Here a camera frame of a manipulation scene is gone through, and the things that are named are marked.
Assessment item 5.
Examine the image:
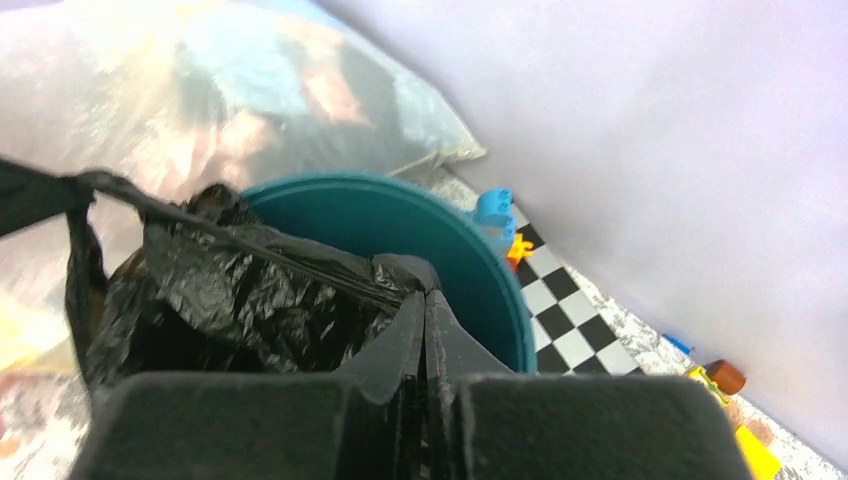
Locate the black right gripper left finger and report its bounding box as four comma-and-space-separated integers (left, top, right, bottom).
71, 293, 426, 479

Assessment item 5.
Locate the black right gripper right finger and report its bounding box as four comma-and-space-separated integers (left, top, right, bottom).
424, 291, 751, 479

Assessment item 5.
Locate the black trash bag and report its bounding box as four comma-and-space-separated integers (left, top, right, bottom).
1, 160, 440, 392

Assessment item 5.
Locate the teal plastic trash bin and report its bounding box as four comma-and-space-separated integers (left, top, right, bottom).
242, 172, 538, 373

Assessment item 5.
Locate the black white checkerboard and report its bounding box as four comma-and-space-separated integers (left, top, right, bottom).
512, 205, 643, 375

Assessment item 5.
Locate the small blue toy piece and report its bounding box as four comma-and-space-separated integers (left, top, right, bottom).
662, 333, 695, 356

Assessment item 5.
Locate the yellow toy figure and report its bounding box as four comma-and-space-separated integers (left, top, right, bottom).
684, 366, 744, 428

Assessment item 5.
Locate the brown toy cube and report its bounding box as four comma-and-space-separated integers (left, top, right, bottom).
704, 360, 747, 396

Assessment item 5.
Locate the yellow toy cube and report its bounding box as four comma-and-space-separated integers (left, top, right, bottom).
734, 426, 782, 480

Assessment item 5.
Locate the large translucent yellow-trim bag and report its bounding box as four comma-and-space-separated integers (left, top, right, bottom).
0, 0, 488, 376

